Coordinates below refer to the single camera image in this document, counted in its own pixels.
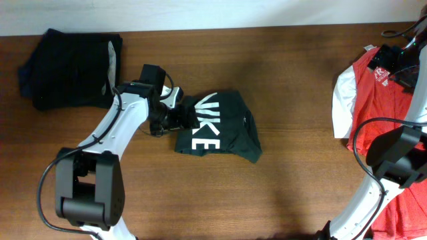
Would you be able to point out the dark green Nike t-shirt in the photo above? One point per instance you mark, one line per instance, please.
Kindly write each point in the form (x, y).
(226, 126)

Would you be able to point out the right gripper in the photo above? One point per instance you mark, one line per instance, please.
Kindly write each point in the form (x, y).
(383, 60)

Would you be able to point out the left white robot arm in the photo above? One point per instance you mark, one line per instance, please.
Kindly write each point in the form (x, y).
(89, 189)

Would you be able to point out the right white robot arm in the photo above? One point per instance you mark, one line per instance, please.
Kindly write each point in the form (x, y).
(391, 152)

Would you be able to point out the folded black clothes stack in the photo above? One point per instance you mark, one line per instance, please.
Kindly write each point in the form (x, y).
(72, 70)

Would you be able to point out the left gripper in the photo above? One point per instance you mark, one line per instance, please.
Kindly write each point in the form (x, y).
(176, 122)

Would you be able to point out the white t-shirt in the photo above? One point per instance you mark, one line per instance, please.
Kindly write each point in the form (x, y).
(343, 103)

